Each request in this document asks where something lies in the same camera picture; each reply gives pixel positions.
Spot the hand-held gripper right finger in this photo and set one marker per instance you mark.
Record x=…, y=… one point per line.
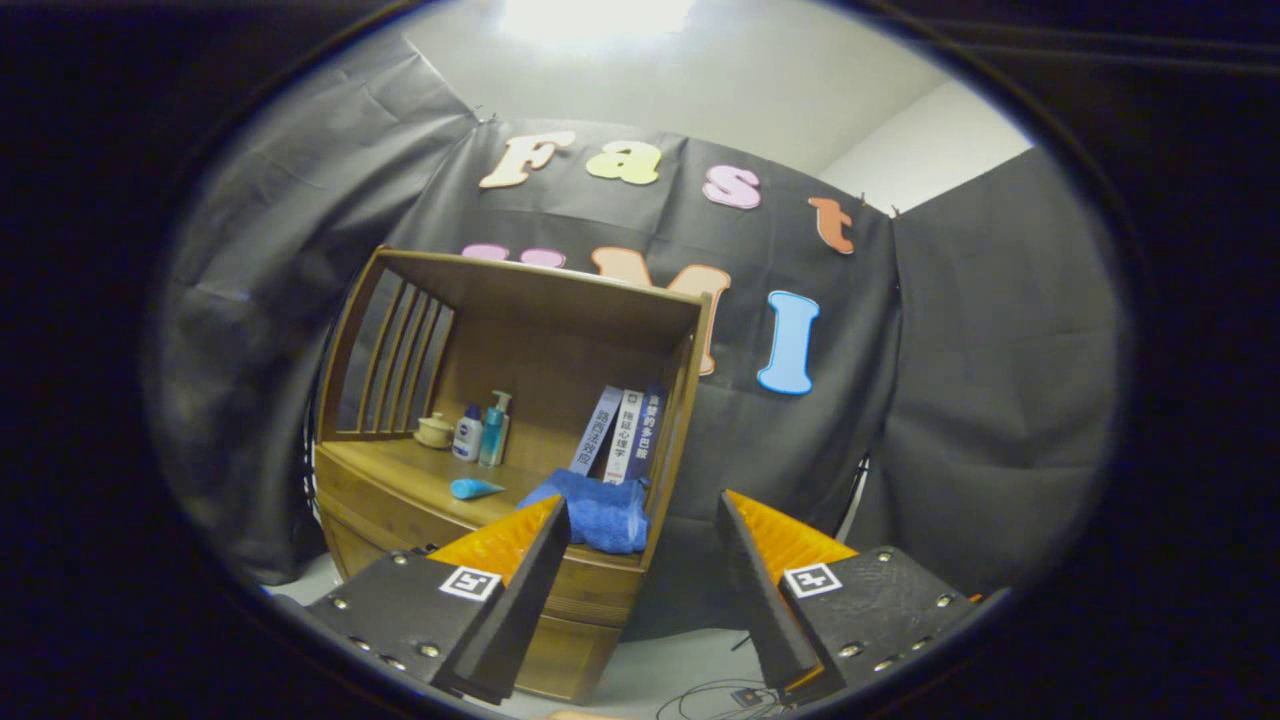
x=757, y=585

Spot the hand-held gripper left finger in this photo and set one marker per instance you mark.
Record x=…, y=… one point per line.
x=535, y=585

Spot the blue and white tube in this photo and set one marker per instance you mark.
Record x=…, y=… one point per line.
x=475, y=488

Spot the wooden drawer with black knob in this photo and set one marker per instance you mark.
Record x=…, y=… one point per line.
x=365, y=510

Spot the wooden cabinet door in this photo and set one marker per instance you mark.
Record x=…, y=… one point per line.
x=570, y=655

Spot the wooden countertop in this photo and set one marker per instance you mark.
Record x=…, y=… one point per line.
x=400, y=465

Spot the wooden cabinet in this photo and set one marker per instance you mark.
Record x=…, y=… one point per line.
x=540, y=350

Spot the blue folded towel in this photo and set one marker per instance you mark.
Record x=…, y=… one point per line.
x=600, y=515

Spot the blue pump bottle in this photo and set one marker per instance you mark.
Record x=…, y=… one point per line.
x=492, y=435

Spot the white bottle with blue cap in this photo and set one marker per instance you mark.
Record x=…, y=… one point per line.
x=467, y=438

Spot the grey book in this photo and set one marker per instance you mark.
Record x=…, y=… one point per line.
x=595, y=430

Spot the white-spined book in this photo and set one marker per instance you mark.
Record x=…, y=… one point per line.
x=625, y=435

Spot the beige lidded teacup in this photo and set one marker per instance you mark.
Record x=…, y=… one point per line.
x=435, y=432

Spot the dark blue book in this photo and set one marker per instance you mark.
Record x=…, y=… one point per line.
x=648, y=430

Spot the black backdrop cloth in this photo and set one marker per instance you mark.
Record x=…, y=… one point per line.
x=950, y=400

